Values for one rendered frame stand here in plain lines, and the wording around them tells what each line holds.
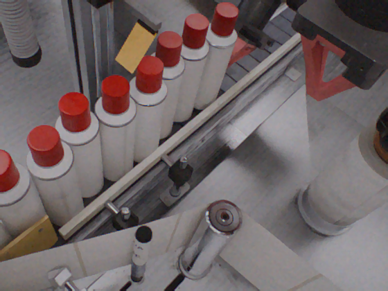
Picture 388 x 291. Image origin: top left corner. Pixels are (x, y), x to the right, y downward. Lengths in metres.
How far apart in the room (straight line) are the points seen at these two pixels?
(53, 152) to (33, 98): 0.37
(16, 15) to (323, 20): 0.29
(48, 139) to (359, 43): 0.29
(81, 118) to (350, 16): 0.28
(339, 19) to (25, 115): 0.59
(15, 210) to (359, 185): 0.40
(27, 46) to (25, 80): 0.35
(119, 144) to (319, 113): 0.41
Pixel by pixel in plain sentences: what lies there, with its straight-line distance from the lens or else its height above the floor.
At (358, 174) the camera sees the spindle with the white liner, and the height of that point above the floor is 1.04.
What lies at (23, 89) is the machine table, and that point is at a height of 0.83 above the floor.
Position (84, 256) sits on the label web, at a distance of 0.43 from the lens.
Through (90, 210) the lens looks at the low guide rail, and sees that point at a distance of 0.55.
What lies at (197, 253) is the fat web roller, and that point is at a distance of 0.47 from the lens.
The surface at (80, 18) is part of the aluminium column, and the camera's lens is 0.55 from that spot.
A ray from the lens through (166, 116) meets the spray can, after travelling 0.59.
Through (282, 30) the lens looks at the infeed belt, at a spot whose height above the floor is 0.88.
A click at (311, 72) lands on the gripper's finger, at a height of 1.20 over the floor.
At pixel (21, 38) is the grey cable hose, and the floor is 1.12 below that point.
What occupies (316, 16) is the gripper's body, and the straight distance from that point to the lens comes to 0.27.
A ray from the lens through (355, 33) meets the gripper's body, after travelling 0.28.
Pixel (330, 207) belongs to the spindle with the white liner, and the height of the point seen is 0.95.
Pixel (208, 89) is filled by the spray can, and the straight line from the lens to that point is 0.64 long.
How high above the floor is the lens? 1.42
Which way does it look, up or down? 57 degrees down
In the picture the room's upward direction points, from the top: 11 degrees clockwise
